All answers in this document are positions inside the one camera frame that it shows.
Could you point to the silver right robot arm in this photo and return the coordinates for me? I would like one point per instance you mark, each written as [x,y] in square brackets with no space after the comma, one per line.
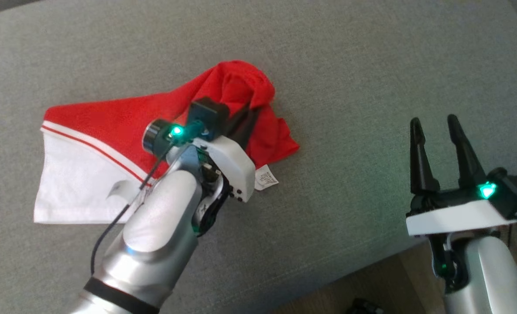
[489,279]

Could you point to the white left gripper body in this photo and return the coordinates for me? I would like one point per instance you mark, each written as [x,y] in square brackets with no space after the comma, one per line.
[234,168]

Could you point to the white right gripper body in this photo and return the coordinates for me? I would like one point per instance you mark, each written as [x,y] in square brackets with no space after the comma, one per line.
[454,216]

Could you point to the grey sofa seat cushion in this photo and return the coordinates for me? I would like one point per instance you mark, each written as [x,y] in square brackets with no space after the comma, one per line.
[371,65]

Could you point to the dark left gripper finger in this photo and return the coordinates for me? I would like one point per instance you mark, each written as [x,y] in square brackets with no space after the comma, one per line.
[238,117]
[251,128]

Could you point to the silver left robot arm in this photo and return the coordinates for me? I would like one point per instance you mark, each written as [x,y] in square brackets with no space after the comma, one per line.
[153,235]

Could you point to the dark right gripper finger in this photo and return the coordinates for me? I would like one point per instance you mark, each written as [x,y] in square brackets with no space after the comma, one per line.
[467,165]
[420,165]

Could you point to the red white sports jersey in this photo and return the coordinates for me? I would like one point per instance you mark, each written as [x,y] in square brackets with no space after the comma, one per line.
[110,117]

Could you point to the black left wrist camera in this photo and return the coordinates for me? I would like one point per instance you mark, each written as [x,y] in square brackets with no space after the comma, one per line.
[206,115]

